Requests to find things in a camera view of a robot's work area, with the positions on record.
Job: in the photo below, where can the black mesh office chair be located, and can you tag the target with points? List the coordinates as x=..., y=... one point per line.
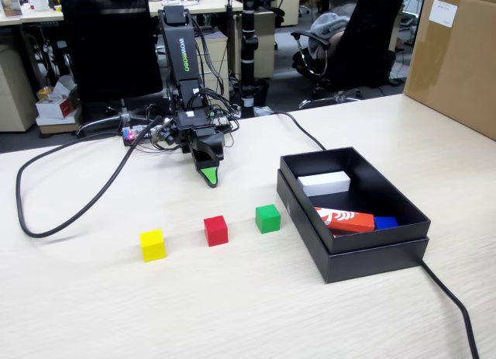
x=108, y=45

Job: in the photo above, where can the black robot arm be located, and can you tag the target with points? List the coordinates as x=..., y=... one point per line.
x=180, y=52

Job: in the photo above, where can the grey cloth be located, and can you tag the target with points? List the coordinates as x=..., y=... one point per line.
x=329, y=23

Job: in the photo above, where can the small photo frame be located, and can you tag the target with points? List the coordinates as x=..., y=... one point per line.
x=11, y=4

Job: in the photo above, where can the yellow tape roll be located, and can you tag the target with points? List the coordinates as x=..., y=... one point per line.
x=45, y=92

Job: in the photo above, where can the black open box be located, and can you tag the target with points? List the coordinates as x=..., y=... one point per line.
x=368, y=264

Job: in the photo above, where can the green wooden cube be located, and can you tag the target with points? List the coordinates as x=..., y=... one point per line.
x=267, y=218

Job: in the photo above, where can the large brown cardboard box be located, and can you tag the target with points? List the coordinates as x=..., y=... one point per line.
x=453, y=64

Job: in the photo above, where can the beige office desk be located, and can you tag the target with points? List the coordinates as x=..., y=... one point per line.
x=38, y=17

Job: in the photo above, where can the black segmented pole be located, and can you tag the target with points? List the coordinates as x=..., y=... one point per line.
x=248, y=45

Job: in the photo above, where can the black cardboard box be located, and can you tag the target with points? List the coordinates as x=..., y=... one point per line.
x=387, y=196

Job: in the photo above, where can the blue wooden block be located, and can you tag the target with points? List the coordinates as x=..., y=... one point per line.
x=385, y=222

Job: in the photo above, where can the white open carton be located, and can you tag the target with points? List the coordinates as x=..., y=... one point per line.
x=52, y=109

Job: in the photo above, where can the black chair with chrome armrest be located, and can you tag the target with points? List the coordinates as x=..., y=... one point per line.
x=368, y=45

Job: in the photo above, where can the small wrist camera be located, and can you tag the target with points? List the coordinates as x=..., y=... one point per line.
x=166, y=135

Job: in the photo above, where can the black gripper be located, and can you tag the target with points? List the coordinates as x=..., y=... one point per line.
x=191, y=120

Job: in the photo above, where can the controller circuit board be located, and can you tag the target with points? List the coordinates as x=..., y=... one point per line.
x=131, y=134

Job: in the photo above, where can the yellow wooden cube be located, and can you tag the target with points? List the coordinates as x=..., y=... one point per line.
x=153, y=246

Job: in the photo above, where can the white rectangular block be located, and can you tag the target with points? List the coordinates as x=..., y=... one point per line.
x=323, y=182

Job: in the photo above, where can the orange printed rectangular block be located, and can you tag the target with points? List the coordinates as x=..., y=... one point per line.
x=348, y=221

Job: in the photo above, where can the red wooden cube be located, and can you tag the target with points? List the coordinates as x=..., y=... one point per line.
x=215, y=231

